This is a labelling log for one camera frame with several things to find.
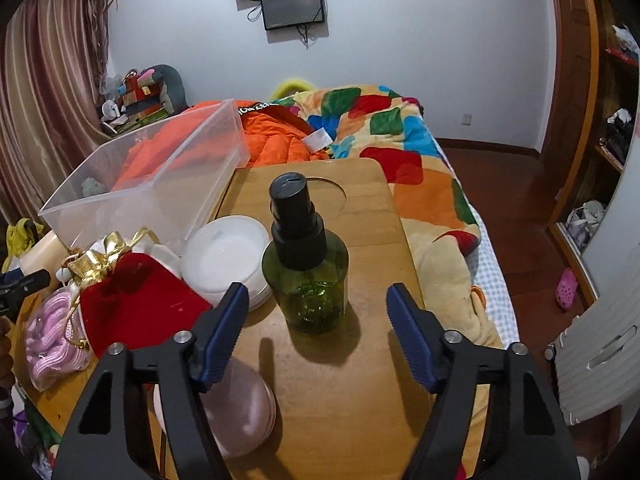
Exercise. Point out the wooden wardrobe shelf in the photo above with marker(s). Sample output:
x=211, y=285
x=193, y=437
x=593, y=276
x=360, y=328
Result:
x=612, y=155

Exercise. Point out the yellow cloth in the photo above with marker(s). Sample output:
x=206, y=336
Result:
x=20, y=237

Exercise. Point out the brown pink curtain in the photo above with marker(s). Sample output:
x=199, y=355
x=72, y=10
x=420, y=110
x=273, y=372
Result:
x=45, y=85

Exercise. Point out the brown wooden door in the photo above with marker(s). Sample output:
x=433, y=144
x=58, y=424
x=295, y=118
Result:
x=572, y=60

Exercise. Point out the pink clog shoe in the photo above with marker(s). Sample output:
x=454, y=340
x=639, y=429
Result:
x=567, y=287

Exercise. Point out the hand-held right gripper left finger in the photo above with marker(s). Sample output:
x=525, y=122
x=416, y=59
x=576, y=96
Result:
x=225, y=335

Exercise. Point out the grey cushion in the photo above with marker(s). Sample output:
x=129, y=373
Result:
x=172, y=82

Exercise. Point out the dark shoes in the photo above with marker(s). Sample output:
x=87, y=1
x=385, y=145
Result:
x=617, y=135

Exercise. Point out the round tin with purple label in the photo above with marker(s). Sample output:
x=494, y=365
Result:
x=240, y=405

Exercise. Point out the white round jar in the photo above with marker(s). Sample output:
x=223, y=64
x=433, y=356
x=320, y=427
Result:
x=225, y=255

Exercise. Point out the yellow plush cushion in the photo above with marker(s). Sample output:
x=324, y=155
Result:
x=292, y=85

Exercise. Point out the red velvet pouch gold trim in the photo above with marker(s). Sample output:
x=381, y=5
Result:
x=135, y=300

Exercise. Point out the clear plastic storage box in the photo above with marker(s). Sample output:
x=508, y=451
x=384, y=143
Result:
x=150, y=200

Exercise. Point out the white shoes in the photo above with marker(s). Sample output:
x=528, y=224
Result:
x=585, y=222

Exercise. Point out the green spray bottle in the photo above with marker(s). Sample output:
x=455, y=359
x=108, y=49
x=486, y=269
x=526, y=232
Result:
x=305, y=290

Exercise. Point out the checked bed sheet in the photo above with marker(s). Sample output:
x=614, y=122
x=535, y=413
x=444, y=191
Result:
x=495, y=285

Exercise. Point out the small white fan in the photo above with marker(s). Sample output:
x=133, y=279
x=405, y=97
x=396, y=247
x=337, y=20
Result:
x=111, y=110

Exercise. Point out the colourful patchwork blanket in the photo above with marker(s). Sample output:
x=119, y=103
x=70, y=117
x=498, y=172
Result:
x=400, y=125

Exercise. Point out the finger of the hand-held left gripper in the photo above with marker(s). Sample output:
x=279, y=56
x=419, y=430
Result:
x=25, y=285

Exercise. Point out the small black wall monitor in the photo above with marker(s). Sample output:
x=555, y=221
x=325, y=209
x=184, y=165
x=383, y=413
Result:
x=292, y=7

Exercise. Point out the patchwork fabric bag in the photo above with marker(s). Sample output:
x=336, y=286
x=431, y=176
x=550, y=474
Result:
x=137, y=87

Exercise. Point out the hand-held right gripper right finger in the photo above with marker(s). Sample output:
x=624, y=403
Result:
x=407, y=335

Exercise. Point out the white wall socket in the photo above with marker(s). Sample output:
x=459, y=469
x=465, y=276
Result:
x=466, y=119

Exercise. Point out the green cardboard box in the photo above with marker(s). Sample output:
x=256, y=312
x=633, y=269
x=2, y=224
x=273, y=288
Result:
x=147, y=116

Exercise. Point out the orange down jacket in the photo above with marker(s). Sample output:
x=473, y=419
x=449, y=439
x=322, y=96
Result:
x=275, y=135

